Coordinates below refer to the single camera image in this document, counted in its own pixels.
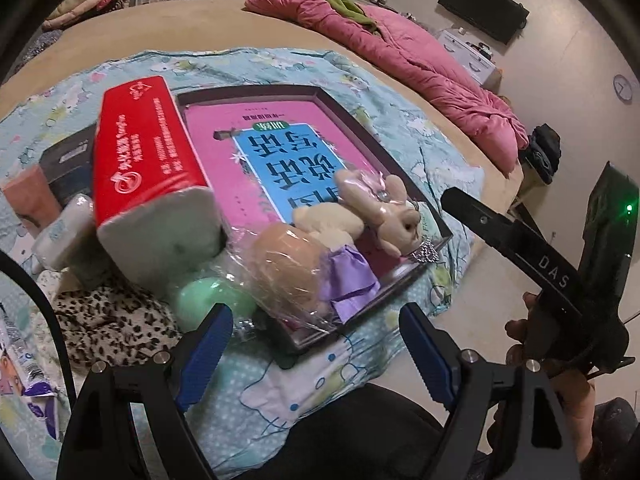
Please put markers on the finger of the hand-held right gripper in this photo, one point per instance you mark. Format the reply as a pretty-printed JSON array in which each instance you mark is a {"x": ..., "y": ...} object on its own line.
[{"x": 480, "y": 220}]

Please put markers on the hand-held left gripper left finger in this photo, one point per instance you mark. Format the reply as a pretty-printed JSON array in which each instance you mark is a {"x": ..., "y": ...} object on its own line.
[{"x": 205, "y": 357}]

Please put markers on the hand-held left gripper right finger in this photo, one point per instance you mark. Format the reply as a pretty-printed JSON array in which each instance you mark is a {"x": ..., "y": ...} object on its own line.
[{"x": 430, "y": 360}]

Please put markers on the leopard print cloth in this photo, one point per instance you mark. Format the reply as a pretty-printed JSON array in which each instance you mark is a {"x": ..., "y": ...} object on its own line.
[{"x": 115, "y": 320}]

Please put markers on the peach plush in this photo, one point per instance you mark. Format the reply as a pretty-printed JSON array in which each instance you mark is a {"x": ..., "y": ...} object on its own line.
[{"x": 280, "y": 270}]

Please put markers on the dark box tray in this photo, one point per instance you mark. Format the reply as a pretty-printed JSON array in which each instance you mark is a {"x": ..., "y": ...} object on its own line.
[{"x": 375, "y": 160}]

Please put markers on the cream bear with purple ribbon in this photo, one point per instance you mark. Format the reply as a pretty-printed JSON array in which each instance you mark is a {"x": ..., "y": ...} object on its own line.
[{"x": 320, "y": 222}]

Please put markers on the white packet with purple end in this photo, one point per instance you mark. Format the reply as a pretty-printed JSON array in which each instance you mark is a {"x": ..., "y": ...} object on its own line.
[{"x": 25, "y": 375}]

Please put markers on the person's right hand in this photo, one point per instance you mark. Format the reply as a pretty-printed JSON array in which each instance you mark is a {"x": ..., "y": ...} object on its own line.
[{"x": 520, "y": 332}]

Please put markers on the green egg-shaped sponge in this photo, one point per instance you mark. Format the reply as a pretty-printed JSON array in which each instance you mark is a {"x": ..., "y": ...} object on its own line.
[{"x": 210, "y": 300}]

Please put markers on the light blue cat print blanket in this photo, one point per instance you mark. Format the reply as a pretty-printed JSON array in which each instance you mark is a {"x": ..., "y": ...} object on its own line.
[{"x": 280, "y": 400}]

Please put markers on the dark clothes pile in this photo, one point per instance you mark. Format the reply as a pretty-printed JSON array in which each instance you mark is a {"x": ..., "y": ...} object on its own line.
[{"x": 542, "y": 152}]

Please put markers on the dark cloth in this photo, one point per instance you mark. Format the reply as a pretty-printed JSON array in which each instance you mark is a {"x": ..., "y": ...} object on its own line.
[{"x": 360, "y": 435}]

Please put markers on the pink quilt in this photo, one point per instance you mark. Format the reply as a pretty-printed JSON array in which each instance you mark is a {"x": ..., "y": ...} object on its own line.
[{"x": 425, "y": 70}]

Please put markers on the white drawer cabinet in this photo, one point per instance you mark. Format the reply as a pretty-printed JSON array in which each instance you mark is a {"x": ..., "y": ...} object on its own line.
[{"x": 470, "y": 60}]

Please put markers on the small white tissue packet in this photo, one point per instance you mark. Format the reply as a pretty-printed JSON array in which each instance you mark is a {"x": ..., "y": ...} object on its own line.
[{"x": 62, "y": 232}]

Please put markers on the pink book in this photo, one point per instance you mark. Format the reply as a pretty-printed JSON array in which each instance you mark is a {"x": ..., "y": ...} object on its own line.
[{"x": 220, "y": 160}]

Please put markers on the red tissue pack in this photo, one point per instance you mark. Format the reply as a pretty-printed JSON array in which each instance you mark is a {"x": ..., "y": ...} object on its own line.
[{"x": 145, "y": 140}]

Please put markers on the black box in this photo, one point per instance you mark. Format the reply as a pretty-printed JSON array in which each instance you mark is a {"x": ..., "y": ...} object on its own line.
[{"x": 70, "y": 170}]

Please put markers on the pink packet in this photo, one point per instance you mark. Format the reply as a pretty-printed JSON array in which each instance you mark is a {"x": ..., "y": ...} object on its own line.
[{"x": 27, "y": 195}]

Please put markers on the green garment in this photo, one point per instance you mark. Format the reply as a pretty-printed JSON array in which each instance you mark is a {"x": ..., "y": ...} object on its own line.
[{"x": 345, "y": 5}]

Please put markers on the beige bed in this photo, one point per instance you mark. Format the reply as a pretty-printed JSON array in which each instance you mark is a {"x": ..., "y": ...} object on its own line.
[{"x": 200, "y": 25}]

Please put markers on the round wall clock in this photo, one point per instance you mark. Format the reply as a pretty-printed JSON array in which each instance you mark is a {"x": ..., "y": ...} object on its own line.
[{"x": 622, "y": 89}]

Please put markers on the black wall television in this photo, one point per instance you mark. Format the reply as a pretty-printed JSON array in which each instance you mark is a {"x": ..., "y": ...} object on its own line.
[{"x": 482, "y": 7}]

